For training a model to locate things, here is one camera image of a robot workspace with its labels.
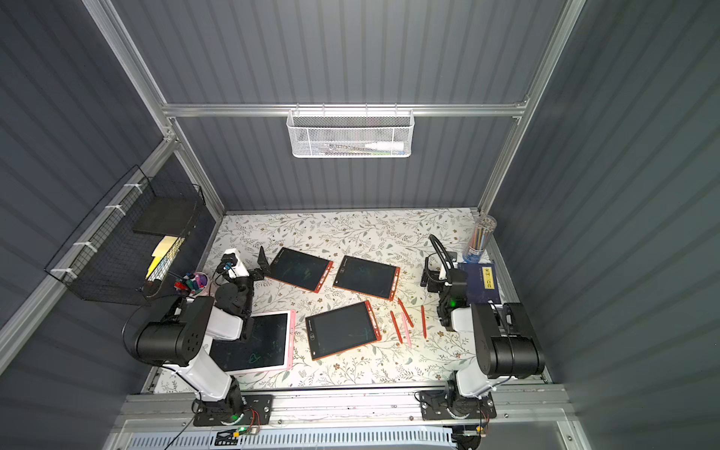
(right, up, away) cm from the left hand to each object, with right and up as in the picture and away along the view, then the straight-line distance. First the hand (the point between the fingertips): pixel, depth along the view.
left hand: (248, 250), depth 85 cm
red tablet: (+12, -8, +18) cm, 23 cm away
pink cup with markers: (-17, -10, -1) cm, 19 cm away
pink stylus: (+49, -25, +3) cm, 55 cm away
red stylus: (+46, -25, +4) cm, 52 cm away
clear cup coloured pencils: (+74, +6, +6) cm, 75 cm away
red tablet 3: (+28, -26, +4) cm, 38 cm away
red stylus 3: (+55, -23, +4) cm, 60 cm away
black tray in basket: (-25, +11, -1) cm, 27 cm away
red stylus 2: (+49, -21, +7) cm, 54 cm away
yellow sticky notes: (-11, -1, -20) cm, 23 cm away
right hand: (+63, -6, +9) cm, 64 cm away
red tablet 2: (+39, -11, +17) cm, 44 cm away
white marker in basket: (+43, +35, +9) cm, 56 cm away
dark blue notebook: (+76, -12, +12) cm, 78 cm away
